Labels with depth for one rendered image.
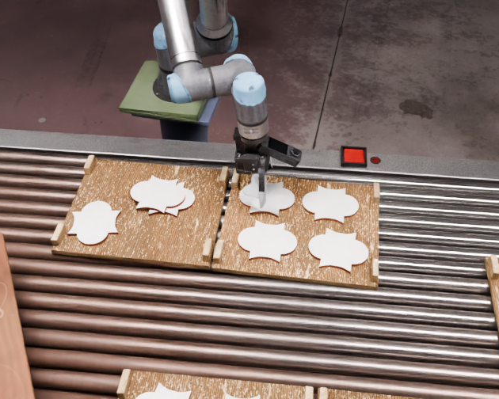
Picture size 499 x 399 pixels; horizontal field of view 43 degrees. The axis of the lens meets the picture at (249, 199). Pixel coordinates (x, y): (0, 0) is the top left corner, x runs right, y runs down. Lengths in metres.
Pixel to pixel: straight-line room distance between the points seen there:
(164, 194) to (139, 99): 0.53
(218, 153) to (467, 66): 2.46
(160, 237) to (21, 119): 2.15
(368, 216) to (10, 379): 0.96
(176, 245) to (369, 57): 2.63
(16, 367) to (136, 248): 0.45
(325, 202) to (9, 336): 0.86
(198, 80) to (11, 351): 0.74
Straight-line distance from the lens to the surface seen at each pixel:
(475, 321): 1.61
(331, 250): 1.62
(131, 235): 1.68
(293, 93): 3.69
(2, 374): 1.40
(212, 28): 2.02
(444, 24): 4.49
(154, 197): 1.74
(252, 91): 1.47
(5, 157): 2.04
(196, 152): 1.92
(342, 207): 1.72
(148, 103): 2.16
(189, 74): 1.57
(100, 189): 1.82
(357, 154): 1.91
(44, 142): 2.05
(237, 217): 1.70
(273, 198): 1.73
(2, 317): 1.47
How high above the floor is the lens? 2.19
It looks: 46 degrees down
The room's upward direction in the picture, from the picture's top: straight up
